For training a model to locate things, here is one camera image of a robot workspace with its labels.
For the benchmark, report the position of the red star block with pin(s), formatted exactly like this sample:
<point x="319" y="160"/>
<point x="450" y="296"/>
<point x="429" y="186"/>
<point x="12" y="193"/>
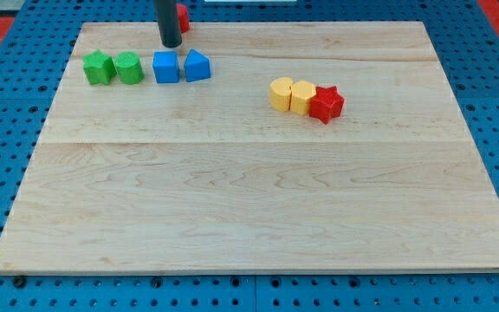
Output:
<point x="327" y="104"/>

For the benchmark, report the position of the blue triangle block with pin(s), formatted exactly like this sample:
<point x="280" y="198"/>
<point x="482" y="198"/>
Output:
<point x="197" y="66"/>

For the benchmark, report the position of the green cylinder block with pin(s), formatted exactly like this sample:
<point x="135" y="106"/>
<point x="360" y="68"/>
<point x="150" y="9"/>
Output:
<point x="129" y="68"/>

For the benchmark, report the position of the green star block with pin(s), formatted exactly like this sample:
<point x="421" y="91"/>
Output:
<point x="98" y="68"/>

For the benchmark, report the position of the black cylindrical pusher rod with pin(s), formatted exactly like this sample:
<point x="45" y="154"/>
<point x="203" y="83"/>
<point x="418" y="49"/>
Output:
<point x="168" y="22"/>

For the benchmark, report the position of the light wooden board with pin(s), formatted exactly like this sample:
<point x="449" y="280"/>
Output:
<point x="206" y="178"/>

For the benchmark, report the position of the blue cube block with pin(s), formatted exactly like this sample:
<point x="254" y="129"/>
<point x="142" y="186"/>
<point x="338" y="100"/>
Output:
<point x="165" y="67"/>

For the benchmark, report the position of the yellow heart block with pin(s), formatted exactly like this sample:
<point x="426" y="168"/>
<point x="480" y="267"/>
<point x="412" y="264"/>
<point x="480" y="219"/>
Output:
<point x="280" y="94"/>

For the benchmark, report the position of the red block behind rod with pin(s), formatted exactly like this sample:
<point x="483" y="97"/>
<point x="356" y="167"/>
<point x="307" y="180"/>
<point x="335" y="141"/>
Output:
<point x="183" y="17"/>

